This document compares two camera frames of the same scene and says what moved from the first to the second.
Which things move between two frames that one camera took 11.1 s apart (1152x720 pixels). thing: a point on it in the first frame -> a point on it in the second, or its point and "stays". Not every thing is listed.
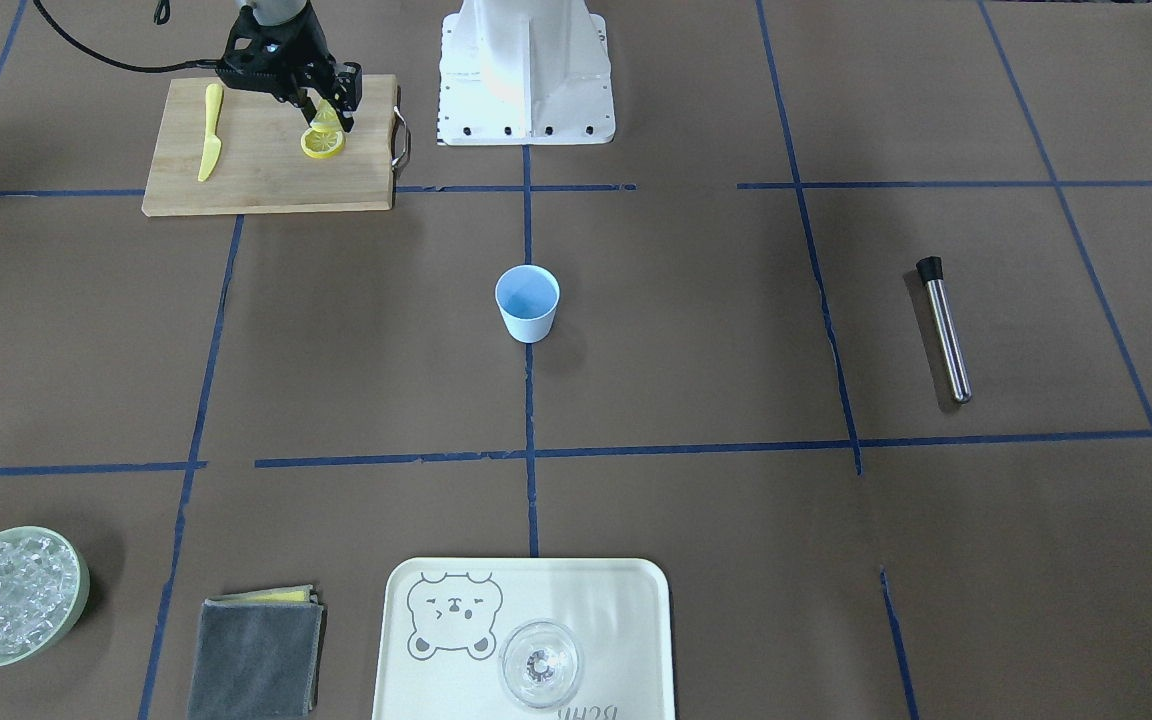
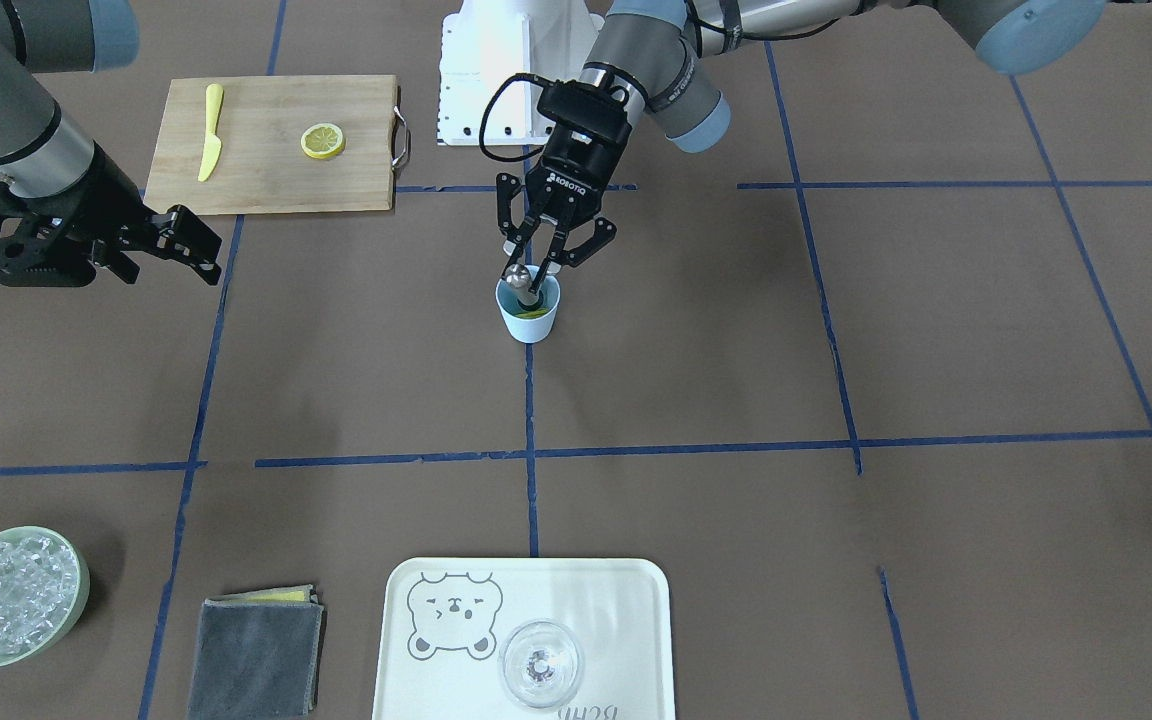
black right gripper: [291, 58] -> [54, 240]
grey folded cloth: [258, 654] stays
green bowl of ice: [8, 595] stays
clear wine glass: [541, 664] stays
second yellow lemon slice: [322, 144] stays
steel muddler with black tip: [930, 270] -> [519, 277]
